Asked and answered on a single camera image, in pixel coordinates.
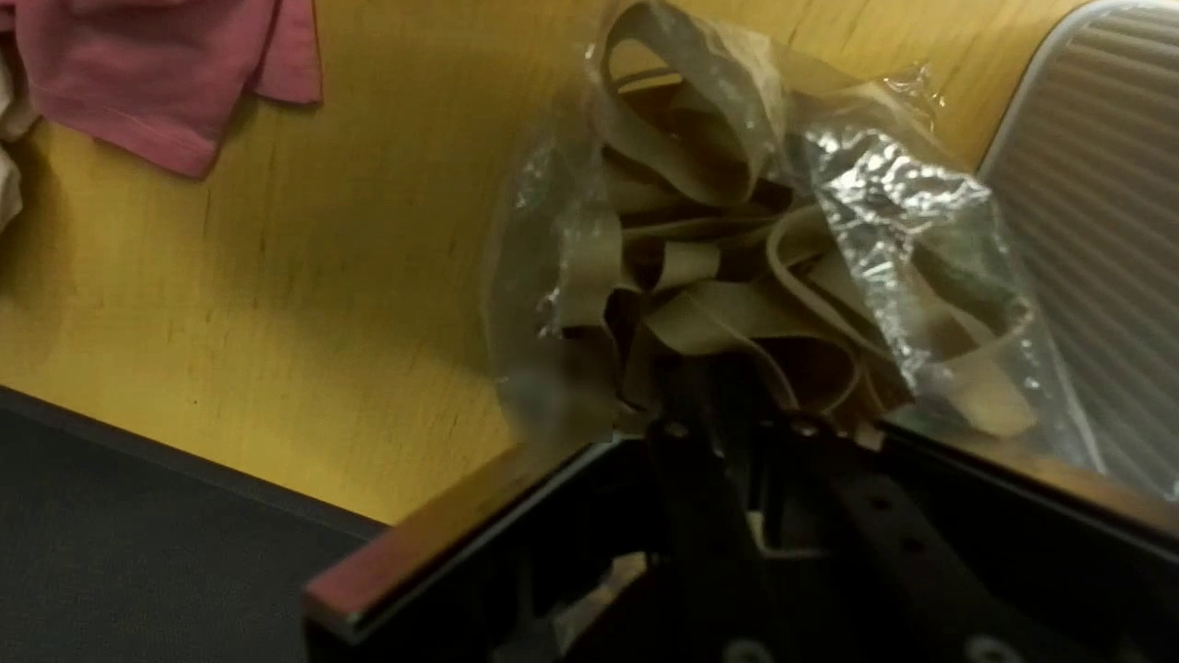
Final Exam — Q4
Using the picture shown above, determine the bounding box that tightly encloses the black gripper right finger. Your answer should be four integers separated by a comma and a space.
807, 428, 1056, 663

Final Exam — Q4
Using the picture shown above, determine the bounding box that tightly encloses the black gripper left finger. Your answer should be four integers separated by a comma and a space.
650, 362, 785, 663

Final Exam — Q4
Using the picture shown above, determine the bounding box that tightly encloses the clear bag of rubber bands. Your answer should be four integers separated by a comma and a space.
486, 0, 1102, 466

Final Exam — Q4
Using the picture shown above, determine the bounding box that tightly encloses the white plastic tub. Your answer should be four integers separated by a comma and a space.
979, 0, 1179, 499

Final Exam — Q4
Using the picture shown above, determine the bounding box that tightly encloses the pink cloth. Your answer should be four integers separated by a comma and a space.
0, 0, 324, 181

